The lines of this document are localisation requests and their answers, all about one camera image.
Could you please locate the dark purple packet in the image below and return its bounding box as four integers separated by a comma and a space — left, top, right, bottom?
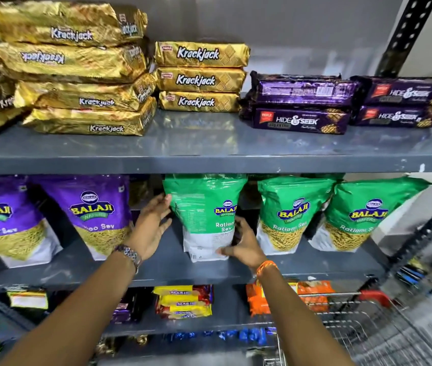
110, 295, 141, 324

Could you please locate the row of blue packets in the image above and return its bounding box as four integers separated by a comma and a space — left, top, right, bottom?
164, 327, 278, 346

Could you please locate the person's right forearm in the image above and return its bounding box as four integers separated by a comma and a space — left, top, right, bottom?
257, 266, 354, 366

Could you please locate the slim gold cracker packet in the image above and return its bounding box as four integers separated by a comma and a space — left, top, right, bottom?
159, 90, 241, 113
154, 41, 251, 69
156, 66, 247, 94

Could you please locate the wire shopping cart red handle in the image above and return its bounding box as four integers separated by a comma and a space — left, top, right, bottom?
273, 289, 432, 366

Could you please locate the person's left hand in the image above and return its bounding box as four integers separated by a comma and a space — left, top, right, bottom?
124, 193, 173, 262

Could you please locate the white yellow packet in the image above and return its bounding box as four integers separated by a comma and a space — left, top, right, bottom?
7, 287, 49, 310

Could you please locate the stack of large gold packets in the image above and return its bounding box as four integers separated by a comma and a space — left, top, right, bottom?
0, 0, 158, 138

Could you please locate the purple biscuit packet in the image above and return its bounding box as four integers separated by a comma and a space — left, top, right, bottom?
351, 75, 432, 109
351, 104, 432, 129
248, 71, 359, 108
239, 104, 352, 135

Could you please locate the green snack bag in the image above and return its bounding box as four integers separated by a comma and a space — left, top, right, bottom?
308, 177, 432, 253
162, 174, 248, 263
256, 176, 337, 256

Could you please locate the orange snack packet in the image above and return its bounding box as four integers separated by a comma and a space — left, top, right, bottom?
246, 282, 300, 317
297, 280, 336, 314

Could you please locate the purple snack bag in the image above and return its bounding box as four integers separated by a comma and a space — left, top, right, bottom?
33, 175, 133, 261
0, 175, 63, 269

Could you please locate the yellow red biscuit packet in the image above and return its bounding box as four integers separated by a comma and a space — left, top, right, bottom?
155, 299, 213, 312
153, 285, 214, 302
156, 307, 213, 321

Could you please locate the orange thread bracelet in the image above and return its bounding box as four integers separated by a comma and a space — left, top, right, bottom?
256, 260, 279, 281

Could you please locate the person's right hand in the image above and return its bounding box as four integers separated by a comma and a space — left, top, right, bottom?
216, 216, 269, 274

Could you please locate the person's left forearm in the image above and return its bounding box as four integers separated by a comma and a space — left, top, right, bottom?
0, 258, 140, 366

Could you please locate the grey metal shelf rack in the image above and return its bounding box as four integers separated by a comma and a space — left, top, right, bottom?
0, 0, 432, 366

